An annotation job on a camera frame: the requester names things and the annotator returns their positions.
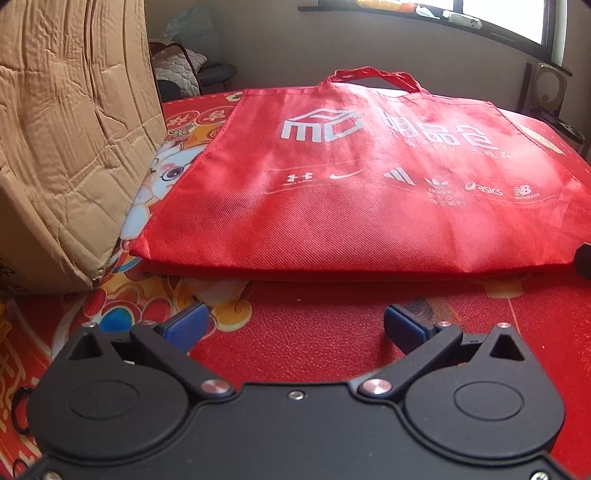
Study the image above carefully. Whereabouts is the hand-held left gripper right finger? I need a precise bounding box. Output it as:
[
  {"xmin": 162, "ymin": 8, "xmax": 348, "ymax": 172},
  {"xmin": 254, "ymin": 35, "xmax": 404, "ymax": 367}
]
[{"xmin": 358, "ymin": 304, "xmax": 527, "ymax": 400}]

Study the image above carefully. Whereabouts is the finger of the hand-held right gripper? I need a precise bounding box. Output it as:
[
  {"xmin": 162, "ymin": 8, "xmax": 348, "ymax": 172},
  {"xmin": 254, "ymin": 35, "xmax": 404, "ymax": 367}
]
[{"xmin": 574, "ymin": 244, "xmax": 591, "ymax": 278}]

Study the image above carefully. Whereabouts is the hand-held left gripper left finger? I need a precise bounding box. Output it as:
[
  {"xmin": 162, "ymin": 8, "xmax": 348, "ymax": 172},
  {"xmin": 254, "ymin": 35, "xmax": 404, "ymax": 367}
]
[{"xmin": 68, "ymin": 302, "xmax": 236, "ymax": 401}]

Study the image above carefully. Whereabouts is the red shopping bag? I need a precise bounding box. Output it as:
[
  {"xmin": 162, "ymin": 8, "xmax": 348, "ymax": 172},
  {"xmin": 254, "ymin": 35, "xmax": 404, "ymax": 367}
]
[{"xmin": 130, "ymin": 67, "xmax": 591, "ymax": 283}]

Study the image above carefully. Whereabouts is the quilted grey bag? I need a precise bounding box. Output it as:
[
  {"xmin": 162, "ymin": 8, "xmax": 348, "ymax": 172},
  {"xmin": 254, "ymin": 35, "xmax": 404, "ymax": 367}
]
[{"xmin": 149, "ymin": 41, "xmax": 208, "ymax": 100}]

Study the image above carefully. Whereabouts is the pale blue plastic bag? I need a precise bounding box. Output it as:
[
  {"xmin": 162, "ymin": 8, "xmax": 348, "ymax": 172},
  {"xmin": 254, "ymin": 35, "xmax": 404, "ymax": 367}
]
[{"xmin": 159, "ymin": 4, "xmax": 220, "ymax": 48}]

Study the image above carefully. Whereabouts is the black lidded trash bin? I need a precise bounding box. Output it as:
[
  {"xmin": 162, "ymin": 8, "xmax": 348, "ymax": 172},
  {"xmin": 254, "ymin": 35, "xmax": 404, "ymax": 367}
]
[{"xmin": 544, "ymin": 112, "xmax": 591, "ymax": 146}]

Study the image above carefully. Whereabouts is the grey round fan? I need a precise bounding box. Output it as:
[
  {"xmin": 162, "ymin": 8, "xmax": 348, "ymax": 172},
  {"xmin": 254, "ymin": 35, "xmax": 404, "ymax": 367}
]
[{"xmin": 525, "ymin": 61, "xmax": 572, "ymax": 114}]

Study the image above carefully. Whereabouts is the brown cardboard box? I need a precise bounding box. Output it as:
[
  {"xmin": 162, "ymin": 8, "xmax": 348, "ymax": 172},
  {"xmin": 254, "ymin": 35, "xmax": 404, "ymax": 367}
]
[{"xmin": 0, "ymin": 0, "xmax": 168, "ymax": 296}]

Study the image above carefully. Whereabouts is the large glass window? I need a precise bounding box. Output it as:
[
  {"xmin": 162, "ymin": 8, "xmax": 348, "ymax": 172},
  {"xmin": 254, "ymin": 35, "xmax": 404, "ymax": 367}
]
[{"xmin": 453, "ymin": 0, "xmax": 591, "ymax": 70}]

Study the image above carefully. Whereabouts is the white tissue packet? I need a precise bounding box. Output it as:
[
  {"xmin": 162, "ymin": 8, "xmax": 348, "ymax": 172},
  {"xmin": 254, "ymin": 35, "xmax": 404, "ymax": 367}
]
[{"xmin": 444, "ymin": 13, "xmax": 482, "ymax": 29}]

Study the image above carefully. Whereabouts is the yellow snack packet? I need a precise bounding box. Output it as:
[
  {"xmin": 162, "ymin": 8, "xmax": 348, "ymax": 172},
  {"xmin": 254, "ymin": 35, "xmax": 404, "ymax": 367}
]
[{"xmin": 356, "ymin": 0, "xmax": 416, "ymax": 12}]

